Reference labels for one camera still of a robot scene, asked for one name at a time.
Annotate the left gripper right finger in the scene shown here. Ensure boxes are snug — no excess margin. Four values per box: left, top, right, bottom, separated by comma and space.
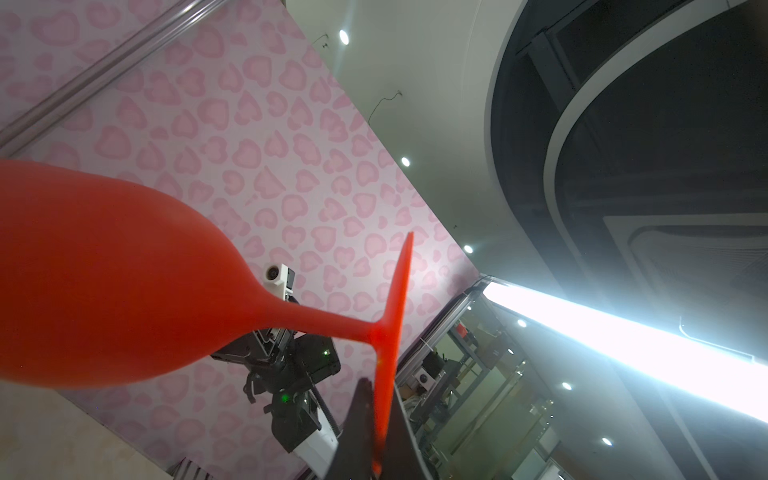
381, 392, 432, 480

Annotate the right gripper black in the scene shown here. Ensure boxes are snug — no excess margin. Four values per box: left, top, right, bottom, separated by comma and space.
211, 328, 297, 384

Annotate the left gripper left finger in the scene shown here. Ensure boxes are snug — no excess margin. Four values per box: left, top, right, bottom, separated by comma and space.
324, 378, 374, 480

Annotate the red wine glass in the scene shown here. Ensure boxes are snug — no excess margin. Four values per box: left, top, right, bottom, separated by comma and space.
1, 160, 414, 474

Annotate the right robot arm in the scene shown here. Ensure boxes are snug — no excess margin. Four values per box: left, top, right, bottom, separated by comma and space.
211, 329, 341, 479

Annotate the fluorescent tube light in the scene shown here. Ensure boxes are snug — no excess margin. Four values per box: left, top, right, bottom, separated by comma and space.
484, 282, 767, 422

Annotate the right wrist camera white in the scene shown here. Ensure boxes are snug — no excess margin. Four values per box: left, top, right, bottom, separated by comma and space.
263, 264, 295, 301

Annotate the aluminium frame right post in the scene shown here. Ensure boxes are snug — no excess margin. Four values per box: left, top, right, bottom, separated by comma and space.
1, 0, 226, 158

